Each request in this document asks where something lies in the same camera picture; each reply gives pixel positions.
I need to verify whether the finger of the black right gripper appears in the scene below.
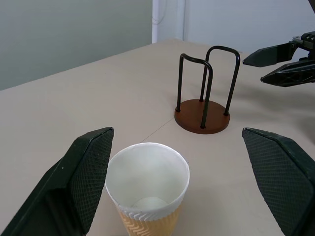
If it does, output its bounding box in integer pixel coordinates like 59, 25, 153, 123
242, 43, 296, 67
260, 58, 315, 88

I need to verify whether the black wire cup holder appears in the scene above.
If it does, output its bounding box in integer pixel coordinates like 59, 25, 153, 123
174, 45, 241, 135

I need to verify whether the paper cup with tan sleeve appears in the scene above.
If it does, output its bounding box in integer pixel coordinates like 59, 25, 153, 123
105, 142, 190, 236

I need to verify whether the white wall conduit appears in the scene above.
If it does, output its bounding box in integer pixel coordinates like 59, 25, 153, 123
152, 0, 166, 44

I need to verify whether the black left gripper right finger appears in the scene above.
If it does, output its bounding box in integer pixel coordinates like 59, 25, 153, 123
241, 127, 315, 236

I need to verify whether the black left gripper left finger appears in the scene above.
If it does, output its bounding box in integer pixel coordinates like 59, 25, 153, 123
0, 127, 115, 236

